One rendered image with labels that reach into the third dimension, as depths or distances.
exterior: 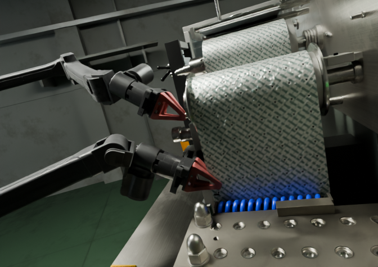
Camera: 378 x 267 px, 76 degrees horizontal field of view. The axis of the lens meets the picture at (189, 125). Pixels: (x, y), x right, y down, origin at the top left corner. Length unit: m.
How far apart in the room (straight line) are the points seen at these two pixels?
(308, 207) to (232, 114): 0.22
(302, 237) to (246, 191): 0.15
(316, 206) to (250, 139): 0.17
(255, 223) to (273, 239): 0.05
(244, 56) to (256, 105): 0.26
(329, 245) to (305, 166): 0.15
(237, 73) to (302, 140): 0.18
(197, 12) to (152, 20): 0.71
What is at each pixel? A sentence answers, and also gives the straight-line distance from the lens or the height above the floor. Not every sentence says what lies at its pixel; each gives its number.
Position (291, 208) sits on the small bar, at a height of 1.05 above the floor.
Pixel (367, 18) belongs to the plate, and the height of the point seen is 1.34.
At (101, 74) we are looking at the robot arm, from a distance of 0.65.
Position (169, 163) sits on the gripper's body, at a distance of 0.53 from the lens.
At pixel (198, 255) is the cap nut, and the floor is 1.05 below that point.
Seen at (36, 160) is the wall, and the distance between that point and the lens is 4.41.
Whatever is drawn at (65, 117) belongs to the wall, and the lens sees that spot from 4.12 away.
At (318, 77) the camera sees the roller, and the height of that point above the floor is 1.26.
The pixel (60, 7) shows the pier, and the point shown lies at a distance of 4.04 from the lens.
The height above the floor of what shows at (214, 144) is 1.17.
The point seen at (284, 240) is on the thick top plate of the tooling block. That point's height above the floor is 1.03.
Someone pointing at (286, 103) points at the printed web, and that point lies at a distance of 0.49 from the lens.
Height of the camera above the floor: 1.32
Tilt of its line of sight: 11 degrees down
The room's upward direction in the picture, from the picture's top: 14 degrees counter-clockwise
